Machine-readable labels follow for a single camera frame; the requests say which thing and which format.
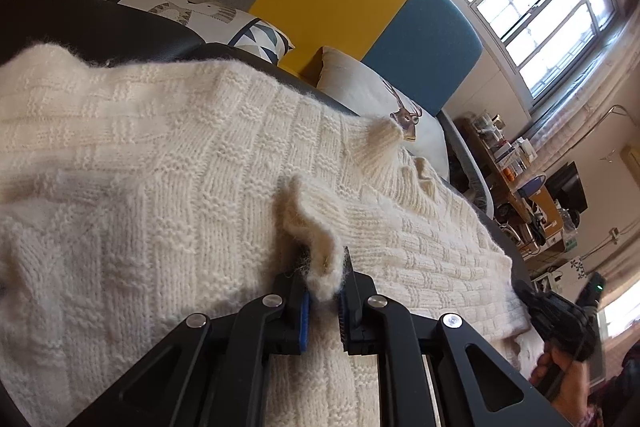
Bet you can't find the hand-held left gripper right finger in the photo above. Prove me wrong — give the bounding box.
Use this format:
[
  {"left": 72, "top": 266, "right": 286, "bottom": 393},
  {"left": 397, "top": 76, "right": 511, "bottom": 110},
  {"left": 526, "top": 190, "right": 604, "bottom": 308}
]
[{"left": 336, "top": 246, "right": 571, "bottom": 427}]

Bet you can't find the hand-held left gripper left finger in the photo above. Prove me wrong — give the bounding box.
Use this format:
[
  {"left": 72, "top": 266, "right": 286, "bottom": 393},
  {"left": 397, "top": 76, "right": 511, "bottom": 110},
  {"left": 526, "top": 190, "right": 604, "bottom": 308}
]
[{"left": 67, "top": 252, "right": 313, "bottom": 427}]

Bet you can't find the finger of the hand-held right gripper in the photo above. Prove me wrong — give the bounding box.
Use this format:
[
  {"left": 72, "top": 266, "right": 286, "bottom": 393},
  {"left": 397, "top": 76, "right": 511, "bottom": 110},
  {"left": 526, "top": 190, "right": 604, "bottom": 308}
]
[{"left": 514, "top": 279, "right": 541, "bottom": 315}]

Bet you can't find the white knitted sweater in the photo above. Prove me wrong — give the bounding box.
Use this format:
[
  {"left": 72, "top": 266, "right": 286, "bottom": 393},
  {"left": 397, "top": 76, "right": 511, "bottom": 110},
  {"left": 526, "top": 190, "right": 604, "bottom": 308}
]
[{"left": 0, "top": 43, "right": 541, "bottom": 427}]

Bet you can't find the person's right forearm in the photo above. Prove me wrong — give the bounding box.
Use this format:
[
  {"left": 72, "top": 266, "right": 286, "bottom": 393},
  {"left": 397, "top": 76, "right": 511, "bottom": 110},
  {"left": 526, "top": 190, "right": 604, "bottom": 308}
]
[{"left": 555, "top": 384, "right": 611, "bottom": 427}]

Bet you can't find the person's right hand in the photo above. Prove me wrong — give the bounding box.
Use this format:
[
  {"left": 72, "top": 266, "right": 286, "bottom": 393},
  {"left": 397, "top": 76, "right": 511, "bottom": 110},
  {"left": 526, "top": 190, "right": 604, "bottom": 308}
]
[{"left": 530, "top": 342, "right": 591, "bottom": 413}]

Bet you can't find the small window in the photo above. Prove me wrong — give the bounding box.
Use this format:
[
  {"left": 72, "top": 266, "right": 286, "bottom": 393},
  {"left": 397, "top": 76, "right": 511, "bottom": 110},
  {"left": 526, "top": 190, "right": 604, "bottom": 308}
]
[{"left": 600, "top": 292, "right": 640, "bottom": 338}]

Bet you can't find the cluttered wooden desk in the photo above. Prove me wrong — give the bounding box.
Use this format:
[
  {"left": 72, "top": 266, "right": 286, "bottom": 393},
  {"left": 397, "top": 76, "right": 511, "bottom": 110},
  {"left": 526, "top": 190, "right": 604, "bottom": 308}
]
[{"left": 457, "top": 109, "right": 583, "bottom": 258}]

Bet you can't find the black monitor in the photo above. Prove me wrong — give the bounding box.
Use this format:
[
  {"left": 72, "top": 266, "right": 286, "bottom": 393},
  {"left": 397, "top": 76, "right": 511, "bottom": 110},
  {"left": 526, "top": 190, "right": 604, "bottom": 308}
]
[{"left": 545, "top": 162, "right": 588, "bottom": 215}]

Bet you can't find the white deer print pillow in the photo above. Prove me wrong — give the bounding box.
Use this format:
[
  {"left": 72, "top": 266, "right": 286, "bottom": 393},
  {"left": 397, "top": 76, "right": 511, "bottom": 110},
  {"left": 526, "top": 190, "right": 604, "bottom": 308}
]
[{"left": 317, "top": 46, "right": 451, "bottom": 180}]

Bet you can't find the geometric patterned pillow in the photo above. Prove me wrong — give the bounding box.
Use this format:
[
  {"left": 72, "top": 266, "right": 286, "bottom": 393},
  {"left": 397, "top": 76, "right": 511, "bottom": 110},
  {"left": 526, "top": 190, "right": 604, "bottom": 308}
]
[{"left": 107, "top": 0, "right": 296, "bottom": 68}]

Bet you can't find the black leather mat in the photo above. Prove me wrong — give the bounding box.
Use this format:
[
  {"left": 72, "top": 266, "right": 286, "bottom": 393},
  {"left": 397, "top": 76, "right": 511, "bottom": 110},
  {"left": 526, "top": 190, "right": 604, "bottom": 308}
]
[{"left": 0, "top": 0, "right": 531, "bottom": 427}]

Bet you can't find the white curved bed rail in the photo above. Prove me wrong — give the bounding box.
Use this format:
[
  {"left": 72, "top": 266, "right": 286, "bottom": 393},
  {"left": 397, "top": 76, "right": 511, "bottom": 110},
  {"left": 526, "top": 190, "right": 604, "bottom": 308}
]
[{"left": 437, "top": 112, "right": 498, "bottom": 218}]

